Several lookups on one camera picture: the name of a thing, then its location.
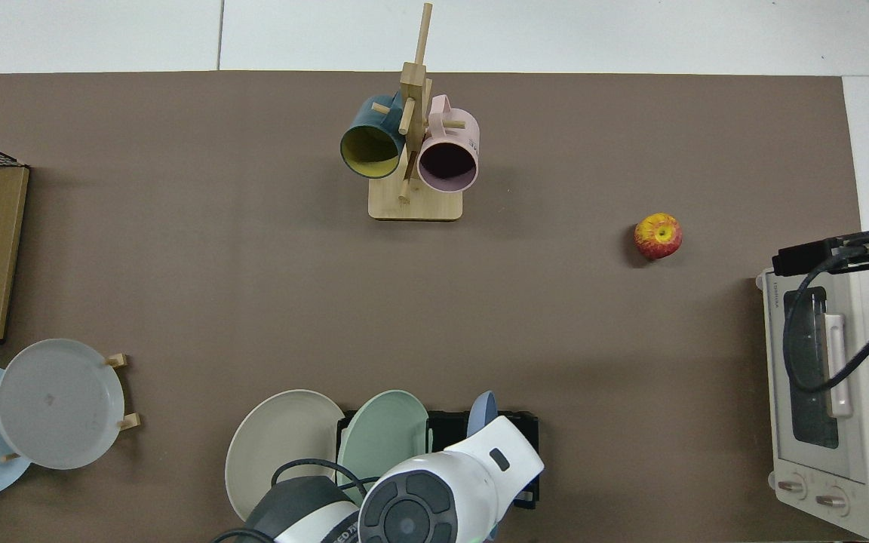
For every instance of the dark blue cup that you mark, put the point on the dark blue cup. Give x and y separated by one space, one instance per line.
363 121

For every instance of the pink cup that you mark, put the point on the pink cup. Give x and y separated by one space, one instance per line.
455 139

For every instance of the grey plate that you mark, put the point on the grey plate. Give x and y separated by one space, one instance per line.
57 403

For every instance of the beige plate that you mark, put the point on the beige plate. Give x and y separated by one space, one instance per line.
280 437

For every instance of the wooden plate rack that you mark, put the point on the wooden plate rack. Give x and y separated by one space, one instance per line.
130 422

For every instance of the wooden cup stand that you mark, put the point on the wooden cup stand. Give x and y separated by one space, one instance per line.
413 205

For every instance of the brown table cloth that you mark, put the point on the brown table cloth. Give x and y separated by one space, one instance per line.
555 339

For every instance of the black dish rack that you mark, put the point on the black dish rack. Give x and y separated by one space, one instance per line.
446 430

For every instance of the red yellow apple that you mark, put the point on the red yellow apple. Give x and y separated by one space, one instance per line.
658 237

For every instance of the green plate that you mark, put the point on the green plate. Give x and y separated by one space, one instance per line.
382 434

